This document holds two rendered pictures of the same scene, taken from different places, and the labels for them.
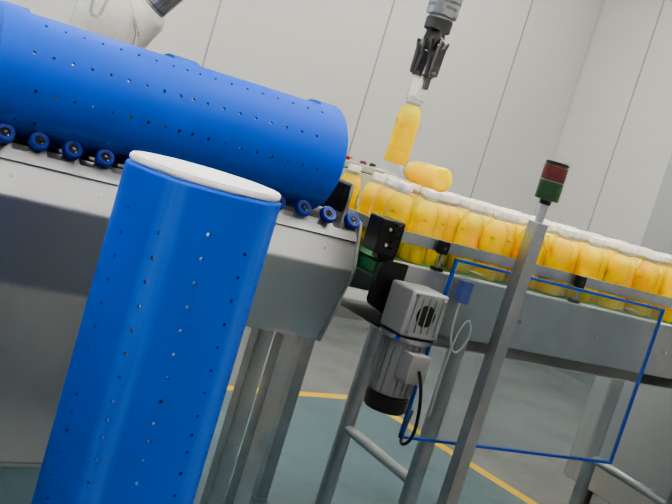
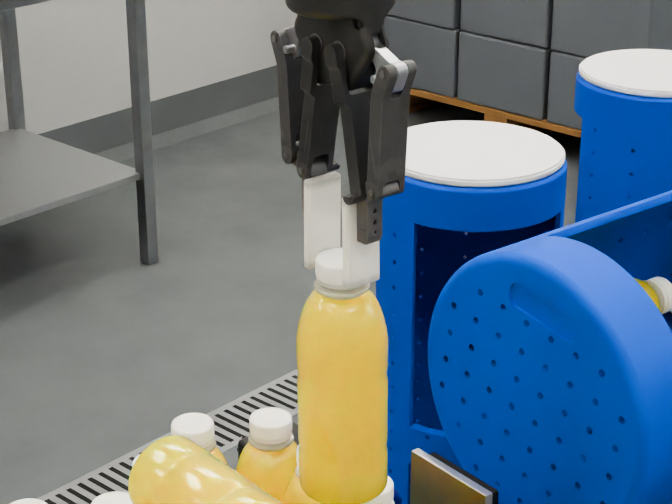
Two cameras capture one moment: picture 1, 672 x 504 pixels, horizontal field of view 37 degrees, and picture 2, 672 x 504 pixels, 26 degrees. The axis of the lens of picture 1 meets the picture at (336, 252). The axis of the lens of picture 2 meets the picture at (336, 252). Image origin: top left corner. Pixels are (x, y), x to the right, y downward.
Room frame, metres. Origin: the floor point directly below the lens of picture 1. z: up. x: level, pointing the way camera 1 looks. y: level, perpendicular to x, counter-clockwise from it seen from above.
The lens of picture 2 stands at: (3.81, -0.23, 1.75)
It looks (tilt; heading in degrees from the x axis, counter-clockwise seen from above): 23 degrees down; 172
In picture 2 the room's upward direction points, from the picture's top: straight up
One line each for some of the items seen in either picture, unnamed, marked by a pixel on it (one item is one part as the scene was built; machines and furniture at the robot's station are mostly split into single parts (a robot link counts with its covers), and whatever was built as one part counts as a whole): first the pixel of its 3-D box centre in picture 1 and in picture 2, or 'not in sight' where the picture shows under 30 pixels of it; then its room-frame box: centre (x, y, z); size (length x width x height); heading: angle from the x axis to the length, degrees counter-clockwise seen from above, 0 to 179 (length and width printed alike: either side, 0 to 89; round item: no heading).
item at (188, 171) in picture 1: (206, 175); (472, 152); (1.78, 0.26, 1.03); 0.28 x 0.28 x 0.01
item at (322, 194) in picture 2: (422, 89); (322, 220); (2.82, -0.10, 1.35); 0.03 x 0.01 x 0.07; 121
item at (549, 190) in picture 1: (548, 190); not in sight; (2.58, -0.48, 1.18); 0.06 x 0.06 x 0.05
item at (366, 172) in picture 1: (355, 178); not in sight; (3.05, 0.01, 1.05); 0.20 x 0.10 x 0.10; 121
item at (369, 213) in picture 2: not in sight; (377, 211); (2.87, -0.07, 1.38); 0.03 x 0.01 x 0.05; 31
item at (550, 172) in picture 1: (554, 173); not in sight; (2.58, -0.48, 1.23); 0.06 x 0.06 x 0.04
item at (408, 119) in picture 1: (404, 132); (342, 384); (2.84, -0.09, 1.22); 0.07 x 0.07 x 0.19
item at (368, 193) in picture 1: (368, 210); not in sight; (2.77, -0.05, 0.99); 0.07 x 0.07 x 0.19
